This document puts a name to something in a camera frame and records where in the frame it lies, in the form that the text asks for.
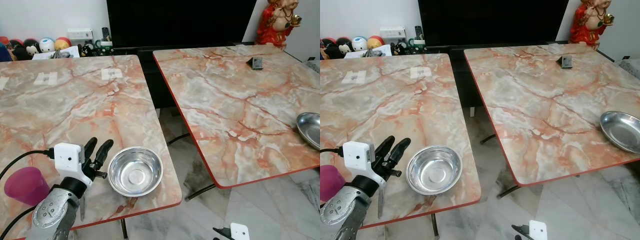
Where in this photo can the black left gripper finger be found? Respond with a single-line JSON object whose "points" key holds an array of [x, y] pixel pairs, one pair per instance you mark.
{"points": [[105, 152], [91, 148], [384, 148], [400, 151]]}

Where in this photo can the silver metal cutlery piece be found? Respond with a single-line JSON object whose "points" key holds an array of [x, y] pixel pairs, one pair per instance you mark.
{"points": [[380, 202], [82, 207]]}

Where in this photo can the stainless steel bowl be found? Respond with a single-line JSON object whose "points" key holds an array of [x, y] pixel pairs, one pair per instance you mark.
{"points": [[135, 172], [434, 171]]}

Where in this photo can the marble pattern folding table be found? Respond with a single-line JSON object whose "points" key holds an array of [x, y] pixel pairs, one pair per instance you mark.
{"points": [[65, 115], [545, 110], [390, 110], [235, 110]]}

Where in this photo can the purple plastic cup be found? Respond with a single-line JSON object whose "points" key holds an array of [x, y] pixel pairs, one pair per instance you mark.
{"points": [[26, 186], [330, 182]]}

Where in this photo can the stainless steel plate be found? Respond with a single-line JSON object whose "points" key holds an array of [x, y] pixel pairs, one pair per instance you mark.
{"points": [[622, 131], [310, 130]]}

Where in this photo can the white paper sticker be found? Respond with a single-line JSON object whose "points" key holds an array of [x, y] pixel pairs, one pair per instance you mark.
{"points": [[45, 78], [353, 77], [112, 74], [421, 72]]}

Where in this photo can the white paper sheet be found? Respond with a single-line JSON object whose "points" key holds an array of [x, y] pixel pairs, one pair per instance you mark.
{"points": [[370, 51], [57, 52]]}

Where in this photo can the small black toy figure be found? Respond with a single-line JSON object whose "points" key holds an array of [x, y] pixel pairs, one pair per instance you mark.
{"points": [[87, 50], [400, 48]]}

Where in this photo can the green mug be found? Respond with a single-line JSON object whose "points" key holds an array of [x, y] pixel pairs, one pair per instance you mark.
{"points": [[417, 46], [104, 47]]}

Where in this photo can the orange and red toy head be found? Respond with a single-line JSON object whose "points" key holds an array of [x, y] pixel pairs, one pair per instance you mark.
{"points": [[62, 43], [376, 41]]}

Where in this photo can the white and blue toy head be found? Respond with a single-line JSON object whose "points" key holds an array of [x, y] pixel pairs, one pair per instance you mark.
{"points": [[359, 43], [46, 45]]}

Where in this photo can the black mouse toy figure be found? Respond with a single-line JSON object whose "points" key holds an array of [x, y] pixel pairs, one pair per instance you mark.
{"points": [[344, 47], [31, 48]]}

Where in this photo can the grey patterned cushion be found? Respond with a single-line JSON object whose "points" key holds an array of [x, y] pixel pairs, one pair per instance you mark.
{"points": [[313, 65], [630, 66]]}

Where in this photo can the white power socket box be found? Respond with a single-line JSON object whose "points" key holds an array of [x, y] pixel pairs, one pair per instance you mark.
{"points": [[80, 36], [392, 35]]}

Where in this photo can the black remote control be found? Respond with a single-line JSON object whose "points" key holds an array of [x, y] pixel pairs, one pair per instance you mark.
{"points": [[105, 34], [418, 33]]}

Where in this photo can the black television screen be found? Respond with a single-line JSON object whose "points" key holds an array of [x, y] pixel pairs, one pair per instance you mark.
{"points": [[180, 22], [492, 22]]}

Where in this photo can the small black box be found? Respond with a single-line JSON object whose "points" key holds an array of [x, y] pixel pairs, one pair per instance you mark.
{"points": [[566, 62], [256, 63]]}

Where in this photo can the red and gold statue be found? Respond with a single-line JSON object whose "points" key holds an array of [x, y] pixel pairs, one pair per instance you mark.
{"points": [[275, 27], [590, 25]]}

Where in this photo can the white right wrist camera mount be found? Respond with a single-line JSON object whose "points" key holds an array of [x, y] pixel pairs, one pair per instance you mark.
{"points": [[538, 230], [240, 232]]}

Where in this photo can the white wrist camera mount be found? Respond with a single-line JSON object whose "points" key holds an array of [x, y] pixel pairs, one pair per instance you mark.
{"points": [[538, 230], [67, 159], [240, 232], [356, 156]]}

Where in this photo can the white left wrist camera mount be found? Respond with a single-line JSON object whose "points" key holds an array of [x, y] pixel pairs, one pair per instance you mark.
{"points": [[67, 159], [356, 156]]}

